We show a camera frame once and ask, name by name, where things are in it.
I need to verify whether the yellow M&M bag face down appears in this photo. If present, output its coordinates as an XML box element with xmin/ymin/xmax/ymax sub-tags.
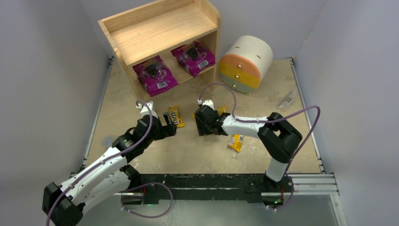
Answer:
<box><xmin>228</xmin><ymin>135</ymin><xmax>245</xmax><ymax>153</ymax></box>

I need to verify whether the round pastel drawer cabinet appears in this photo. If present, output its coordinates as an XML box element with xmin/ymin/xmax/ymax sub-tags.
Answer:
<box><xmin>219</xmin><ymin>35</ymin><xmax>273</xmax><ymax>95</ymax></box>

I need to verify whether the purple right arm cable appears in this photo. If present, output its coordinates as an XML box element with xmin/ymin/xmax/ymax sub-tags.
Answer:
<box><xmin>198</xmin><ymin>83</ymin><xmax>321</xmax><ymax>213</ymax></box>

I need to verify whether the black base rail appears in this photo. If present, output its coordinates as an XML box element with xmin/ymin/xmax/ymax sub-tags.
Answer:
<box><xmin>111</xmin><ymin>164</ymin><xmax>294</xmax><ymax>205</ymax></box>

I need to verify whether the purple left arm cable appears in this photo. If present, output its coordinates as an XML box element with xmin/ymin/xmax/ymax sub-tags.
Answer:
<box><xmin>45</xmin><ymin>99</ymin><xmax>153</xmax><ymax>226</ymax></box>

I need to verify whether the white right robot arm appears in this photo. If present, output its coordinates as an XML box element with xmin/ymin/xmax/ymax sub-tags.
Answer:
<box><xmin>194</xmin><ymin>104</ymin><xmax>303</xmax><ymax>182</ymax></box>

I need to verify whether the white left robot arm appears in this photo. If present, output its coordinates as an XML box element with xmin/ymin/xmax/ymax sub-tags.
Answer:
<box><xmin>42</xmin><ymin>113</ymin><xmax>177</xmax><ymax>226</ymax></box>

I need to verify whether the wooden shelf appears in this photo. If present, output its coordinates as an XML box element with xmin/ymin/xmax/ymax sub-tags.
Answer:
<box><xmin>98</xmin><ymin>0</ymin><xmax>221</xmax><ymax>100</ymax></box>

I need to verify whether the yellow m&m bag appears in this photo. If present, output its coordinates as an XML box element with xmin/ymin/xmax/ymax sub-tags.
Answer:
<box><xmin>217</xmin><ymin>106</ymin><xmax>229</xmax><ymax>115</ymax></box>
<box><xmin>168</xmin><ymin>105</ymin><xmax>185</xmax><ymax>128</ymax></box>

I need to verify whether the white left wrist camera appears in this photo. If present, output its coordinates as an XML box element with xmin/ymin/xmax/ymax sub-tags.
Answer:
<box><xmin>136</xmin><ymin>100</ymin><xmax>158</xmax><ymax>118</ymax></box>

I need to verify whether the clear plastic packet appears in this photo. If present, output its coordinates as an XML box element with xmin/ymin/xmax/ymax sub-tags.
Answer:
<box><xmin>276</xmin><ymin>88</ymin><xmax>298</xmax><ymax>109</ymax></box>

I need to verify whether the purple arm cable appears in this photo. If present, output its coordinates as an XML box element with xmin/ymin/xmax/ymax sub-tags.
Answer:
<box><xmin>198</xmin><ymin>83</ymin><xmax>321</xmax><ymax>213</ymax></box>
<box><xmin>45</xmin><ymin>99</ymin><xmax>153</xmax><ymax>226</ymax></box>

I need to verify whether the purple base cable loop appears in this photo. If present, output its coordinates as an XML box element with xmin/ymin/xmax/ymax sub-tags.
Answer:
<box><xmin>120</xmin><ymin>181</ymin><xmax>173</xmax><ymax>218</ymax></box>

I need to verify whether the purple candy bag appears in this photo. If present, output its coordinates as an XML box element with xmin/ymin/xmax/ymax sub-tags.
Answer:
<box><xmin>133</xmin><ymin>56</ymin><xmax>179</xmax><ymax>97</ymax></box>
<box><xmin>171</xmin><ymin>41</ymin><xmax>216</xmax><ymax>77</ymax></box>

